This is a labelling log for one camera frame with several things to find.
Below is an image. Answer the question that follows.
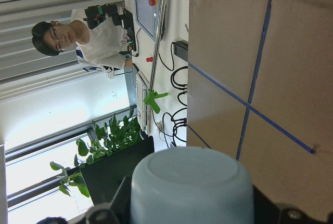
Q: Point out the black monitor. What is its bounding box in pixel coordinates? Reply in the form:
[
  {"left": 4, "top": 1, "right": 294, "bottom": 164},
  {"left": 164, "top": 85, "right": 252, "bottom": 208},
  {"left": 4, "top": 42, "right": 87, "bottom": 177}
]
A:
[{"left": 81, "top": 136, "right": 155, "bottom": 205}]

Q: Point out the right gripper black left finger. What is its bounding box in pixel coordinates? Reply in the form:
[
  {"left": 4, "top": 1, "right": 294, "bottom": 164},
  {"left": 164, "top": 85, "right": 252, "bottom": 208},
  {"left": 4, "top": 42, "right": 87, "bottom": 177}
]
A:
[{"left": 85, "top": 177, "right": 132, "bottom": 223}]

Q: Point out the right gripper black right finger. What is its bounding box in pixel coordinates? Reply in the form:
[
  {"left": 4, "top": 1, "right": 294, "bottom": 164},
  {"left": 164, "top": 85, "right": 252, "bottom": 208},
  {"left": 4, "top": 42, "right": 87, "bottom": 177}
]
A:
[{"left": 253, "top": 186, "right": 332, "bottom": 224}]

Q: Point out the black power adapter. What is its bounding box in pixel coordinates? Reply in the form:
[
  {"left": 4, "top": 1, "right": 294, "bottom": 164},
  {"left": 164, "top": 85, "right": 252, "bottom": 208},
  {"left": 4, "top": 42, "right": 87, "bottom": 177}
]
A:
[{"left": 172, "top": 40, "right": 188, "bottom": 62}]

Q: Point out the green potted plant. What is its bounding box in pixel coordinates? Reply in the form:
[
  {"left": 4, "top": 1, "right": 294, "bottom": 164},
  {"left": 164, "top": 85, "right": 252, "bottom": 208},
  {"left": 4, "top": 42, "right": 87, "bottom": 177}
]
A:
[{"left": 50, "top": 109, "right": 142, "bottom": 197}]

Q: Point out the light blue plastic cup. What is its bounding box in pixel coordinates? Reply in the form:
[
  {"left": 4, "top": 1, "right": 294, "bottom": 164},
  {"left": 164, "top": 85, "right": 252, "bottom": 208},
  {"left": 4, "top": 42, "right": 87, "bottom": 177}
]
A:
[{"left": 130, "top": 147, "right": 254, "bottom": 223}]

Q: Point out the person in white shirt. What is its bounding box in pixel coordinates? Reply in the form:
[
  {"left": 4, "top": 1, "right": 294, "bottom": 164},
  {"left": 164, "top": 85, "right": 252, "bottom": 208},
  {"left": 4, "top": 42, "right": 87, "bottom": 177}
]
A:
[{"left": 32, "top": 8, "right": 133, "bottom": 69}]

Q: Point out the white keyboard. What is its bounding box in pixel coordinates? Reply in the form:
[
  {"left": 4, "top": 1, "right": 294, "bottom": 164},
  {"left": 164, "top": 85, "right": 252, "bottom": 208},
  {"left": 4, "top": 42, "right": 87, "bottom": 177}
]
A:
[{"left": 136, "top": 71, "right": 148, "bottom": 131}]

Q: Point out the green plastic clamp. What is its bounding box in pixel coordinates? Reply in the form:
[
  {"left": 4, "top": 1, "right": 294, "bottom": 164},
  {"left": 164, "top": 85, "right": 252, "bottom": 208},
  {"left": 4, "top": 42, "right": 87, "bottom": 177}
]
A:
[{"left": 144, "top": 90, "right": 169, "bottom": 114}]

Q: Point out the metal rod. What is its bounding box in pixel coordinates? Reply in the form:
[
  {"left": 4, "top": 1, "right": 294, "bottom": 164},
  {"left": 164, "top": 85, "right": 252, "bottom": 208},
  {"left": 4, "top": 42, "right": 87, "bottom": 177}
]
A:
[{"left": 149, "top": 0, "right": 166, "bottom": 91}]

